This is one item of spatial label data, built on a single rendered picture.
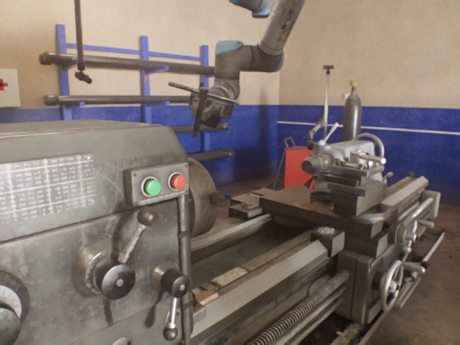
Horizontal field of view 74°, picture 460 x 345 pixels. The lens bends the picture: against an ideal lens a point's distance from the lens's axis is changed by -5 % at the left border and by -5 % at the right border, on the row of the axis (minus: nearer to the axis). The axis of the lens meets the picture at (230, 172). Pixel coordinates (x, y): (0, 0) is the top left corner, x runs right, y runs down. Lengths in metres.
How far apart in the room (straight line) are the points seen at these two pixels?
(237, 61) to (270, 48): 0.12
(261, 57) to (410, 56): 4.38
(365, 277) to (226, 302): 0.62
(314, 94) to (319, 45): 0.82
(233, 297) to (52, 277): 0.55
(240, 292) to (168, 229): 0.41
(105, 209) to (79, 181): 0.07
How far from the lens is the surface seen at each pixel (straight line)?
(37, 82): 3.91
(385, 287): 1.35
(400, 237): 1.45
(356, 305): 1.45
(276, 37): 1.09
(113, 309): 0.66
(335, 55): 5.86
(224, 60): 1.12
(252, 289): 1.02
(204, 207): 0.91
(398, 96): 5.41
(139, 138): 0.64
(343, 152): 1.74
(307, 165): 1.55
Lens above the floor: 1.38
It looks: 12 degrees down
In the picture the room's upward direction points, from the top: straight up
